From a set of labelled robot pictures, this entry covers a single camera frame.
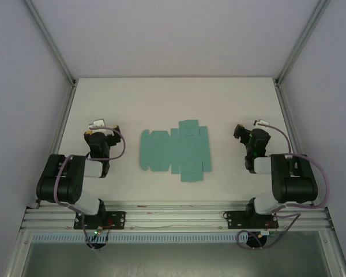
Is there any aluminium side frame rail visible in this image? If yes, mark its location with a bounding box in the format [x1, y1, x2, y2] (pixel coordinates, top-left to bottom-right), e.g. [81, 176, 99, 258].
[275, 82, 346, 277]
[4, 82, 77, 277]

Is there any grey metal sheet panel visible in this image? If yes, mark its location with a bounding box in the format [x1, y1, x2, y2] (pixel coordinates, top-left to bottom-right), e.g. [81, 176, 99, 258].
[19, 242, 336, 277]

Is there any slotted grey cable duct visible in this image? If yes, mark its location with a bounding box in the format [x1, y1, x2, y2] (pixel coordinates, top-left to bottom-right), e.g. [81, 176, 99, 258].
[31, 234, 249, 244]

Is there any aluminium corner post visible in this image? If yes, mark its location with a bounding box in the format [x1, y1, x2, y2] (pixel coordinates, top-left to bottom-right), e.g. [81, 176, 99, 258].
[274, 0, 333, 86]
[24, 0, 77, 86]

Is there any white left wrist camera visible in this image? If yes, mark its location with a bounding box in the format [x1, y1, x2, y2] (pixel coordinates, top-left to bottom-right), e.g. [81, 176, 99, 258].
[88, 118, 107, 130]

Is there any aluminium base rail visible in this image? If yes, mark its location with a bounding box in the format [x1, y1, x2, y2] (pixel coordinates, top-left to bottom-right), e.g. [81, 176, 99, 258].
[20, 201, 334, 231]

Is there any teal paper box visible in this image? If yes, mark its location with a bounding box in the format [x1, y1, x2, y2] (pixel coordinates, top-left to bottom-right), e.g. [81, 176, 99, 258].
[138, 119, 213, 184]

